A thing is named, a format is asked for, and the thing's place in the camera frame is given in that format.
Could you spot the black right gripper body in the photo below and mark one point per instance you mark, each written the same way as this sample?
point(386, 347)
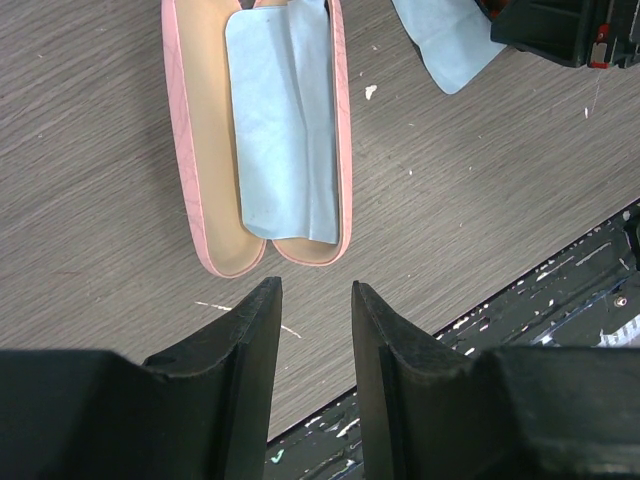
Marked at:
point(598, 34)

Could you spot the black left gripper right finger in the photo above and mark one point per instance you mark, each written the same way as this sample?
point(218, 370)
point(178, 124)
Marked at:
point(514, 412)

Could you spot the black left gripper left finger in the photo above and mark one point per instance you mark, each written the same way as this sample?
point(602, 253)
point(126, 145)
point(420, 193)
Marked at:
point(199, 409)

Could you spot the light blue cloth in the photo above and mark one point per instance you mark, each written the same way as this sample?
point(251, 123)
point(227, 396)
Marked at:
point(453, 37)
point(282, 98)

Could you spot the pink glasses case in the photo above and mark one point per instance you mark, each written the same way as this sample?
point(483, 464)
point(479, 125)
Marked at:
point(199, 95)

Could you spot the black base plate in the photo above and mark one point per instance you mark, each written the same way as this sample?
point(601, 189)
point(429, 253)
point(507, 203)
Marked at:
point(587, 295)

